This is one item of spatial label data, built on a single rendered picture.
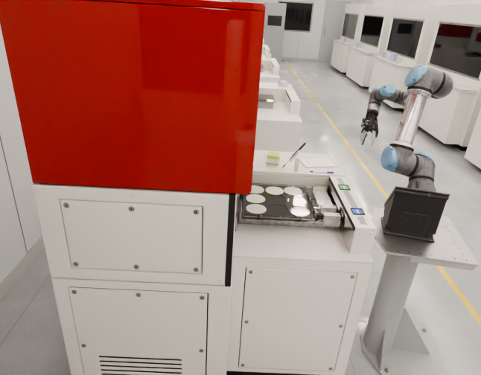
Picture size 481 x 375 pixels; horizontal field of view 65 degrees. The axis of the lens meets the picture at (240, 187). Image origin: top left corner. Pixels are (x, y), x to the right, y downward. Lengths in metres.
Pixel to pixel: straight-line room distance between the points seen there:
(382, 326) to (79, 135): 1.85
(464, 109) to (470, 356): 4.30
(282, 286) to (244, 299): 0.19
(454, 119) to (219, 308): 5.37
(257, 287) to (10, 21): 1.35
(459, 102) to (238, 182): 5.36
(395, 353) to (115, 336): 1.60
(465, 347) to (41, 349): 2.51
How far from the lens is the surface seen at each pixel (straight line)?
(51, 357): 2.51
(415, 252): 1.96
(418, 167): 2.03
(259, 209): 1.88
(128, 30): 1.20
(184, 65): 1.18
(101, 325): 1.76
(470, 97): 6.45
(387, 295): 2.25
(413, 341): 2.59
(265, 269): 1.72
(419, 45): 8.33
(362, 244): 1.80
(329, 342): 2.08
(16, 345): 2.65
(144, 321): 1.69
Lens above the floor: 1.81
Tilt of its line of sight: 26 degrees down
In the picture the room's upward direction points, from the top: 4 degrees clockwise
